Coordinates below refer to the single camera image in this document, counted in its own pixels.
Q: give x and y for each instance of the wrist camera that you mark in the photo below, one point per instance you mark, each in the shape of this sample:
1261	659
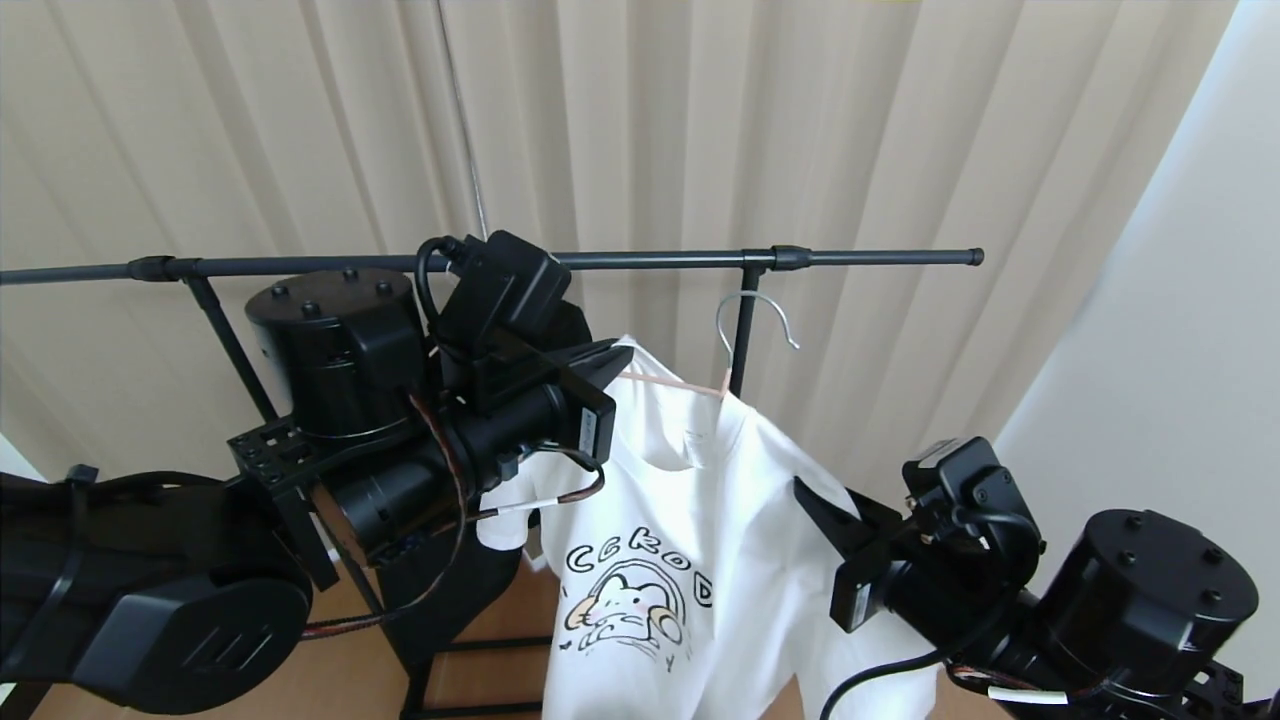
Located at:
500	290
970	490

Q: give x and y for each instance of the white printed t-shirt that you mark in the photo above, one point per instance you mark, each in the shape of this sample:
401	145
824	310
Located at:
720	520

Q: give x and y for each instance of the black shorts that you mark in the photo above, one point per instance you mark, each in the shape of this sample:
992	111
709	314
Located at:
450	610

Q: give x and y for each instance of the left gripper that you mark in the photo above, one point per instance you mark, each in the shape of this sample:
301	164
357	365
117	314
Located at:
540	425

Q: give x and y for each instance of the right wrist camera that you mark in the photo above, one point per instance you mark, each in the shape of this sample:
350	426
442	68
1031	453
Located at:
970	490

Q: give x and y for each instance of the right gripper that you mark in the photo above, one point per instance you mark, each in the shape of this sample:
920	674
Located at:
940	615

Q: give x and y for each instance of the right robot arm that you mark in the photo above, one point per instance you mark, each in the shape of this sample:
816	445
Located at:
1140	590

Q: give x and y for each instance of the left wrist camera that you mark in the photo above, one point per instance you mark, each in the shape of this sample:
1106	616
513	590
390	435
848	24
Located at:
500	290

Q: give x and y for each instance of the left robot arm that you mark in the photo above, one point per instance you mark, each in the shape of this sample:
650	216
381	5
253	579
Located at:
330	350

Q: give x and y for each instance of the pink clothes hanger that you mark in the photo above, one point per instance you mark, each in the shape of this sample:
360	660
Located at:
668	382

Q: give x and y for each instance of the black clothes rack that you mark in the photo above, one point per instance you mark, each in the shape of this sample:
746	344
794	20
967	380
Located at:
850	257

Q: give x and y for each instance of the beige curtain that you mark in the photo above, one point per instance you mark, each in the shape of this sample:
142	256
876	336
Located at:
800	120

